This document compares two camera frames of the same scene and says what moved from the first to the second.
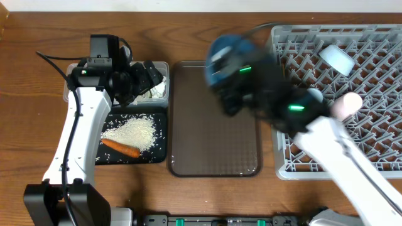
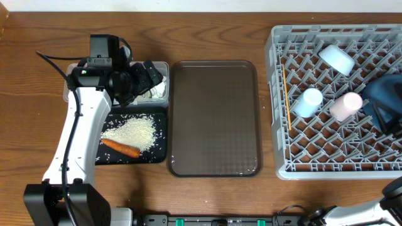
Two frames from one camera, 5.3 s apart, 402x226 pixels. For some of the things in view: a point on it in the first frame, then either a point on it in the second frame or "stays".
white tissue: x=157 y=91 stays
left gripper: x=145 y=83 stays
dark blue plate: x=235 y=42 -> x=386 y=88
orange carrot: x=125 y=150 stays
